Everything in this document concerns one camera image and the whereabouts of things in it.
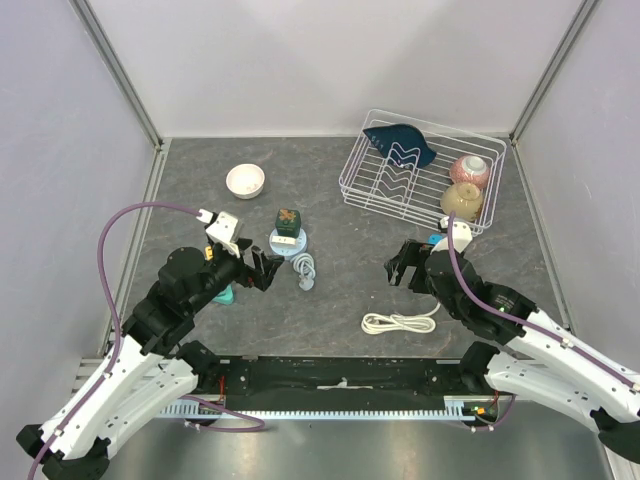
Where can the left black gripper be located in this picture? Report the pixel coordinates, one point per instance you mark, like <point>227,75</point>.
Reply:
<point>266,265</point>

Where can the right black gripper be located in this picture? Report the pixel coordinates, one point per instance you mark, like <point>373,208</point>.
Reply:
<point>412,253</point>

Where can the round light blue socket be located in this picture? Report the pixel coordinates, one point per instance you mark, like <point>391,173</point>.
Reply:
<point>289,253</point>

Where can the white plug adapter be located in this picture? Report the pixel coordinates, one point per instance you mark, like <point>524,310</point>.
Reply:
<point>283,241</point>

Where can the blue cube plug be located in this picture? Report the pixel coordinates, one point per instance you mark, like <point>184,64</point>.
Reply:
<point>434,239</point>

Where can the teal triangular power strip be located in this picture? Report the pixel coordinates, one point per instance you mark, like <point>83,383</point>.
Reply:
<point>226,297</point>

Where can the dark green cube plug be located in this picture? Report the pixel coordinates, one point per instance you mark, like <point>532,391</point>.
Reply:
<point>288,223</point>

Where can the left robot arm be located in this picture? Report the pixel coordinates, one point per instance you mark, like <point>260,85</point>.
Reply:
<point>149,365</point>

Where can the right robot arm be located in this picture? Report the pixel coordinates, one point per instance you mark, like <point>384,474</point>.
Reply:
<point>521,350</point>

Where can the white ceramic bowl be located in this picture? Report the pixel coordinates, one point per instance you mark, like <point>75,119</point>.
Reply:
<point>245,181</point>

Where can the beige ceramic bowl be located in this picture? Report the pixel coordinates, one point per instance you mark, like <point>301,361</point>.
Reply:
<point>464,199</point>

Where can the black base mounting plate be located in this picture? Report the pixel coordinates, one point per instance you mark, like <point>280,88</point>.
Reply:
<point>281,383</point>

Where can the dark blue leaf plate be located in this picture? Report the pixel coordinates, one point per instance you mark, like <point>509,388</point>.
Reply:
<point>402,145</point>

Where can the pink patterned bowl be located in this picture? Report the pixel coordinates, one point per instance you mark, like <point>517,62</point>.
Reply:
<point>470,169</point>

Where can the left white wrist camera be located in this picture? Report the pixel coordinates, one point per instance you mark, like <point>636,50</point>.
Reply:
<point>224,230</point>

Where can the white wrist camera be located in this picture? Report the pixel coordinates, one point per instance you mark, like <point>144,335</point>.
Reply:
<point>224,230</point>
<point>457,236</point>

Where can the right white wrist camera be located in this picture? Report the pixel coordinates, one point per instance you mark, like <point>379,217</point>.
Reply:
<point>457,236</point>

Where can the white wire dish rack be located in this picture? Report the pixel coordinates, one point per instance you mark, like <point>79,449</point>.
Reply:
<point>371,181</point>

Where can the light blue cable duct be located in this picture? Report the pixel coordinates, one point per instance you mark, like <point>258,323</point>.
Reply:
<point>453,410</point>

